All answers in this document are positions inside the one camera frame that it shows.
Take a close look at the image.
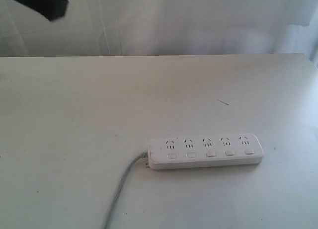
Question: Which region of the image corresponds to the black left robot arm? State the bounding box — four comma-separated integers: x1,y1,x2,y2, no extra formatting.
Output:
13,0,69,22

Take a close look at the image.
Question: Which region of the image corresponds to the grey power cable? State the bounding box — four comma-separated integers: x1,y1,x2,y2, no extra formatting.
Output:
102,152,150,229

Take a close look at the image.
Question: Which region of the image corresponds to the white five-outlet power strip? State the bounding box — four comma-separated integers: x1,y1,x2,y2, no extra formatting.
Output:
148,133,264,170

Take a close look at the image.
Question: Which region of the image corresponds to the white backdrop curtain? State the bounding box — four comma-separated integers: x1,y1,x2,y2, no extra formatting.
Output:
0,0,318,63

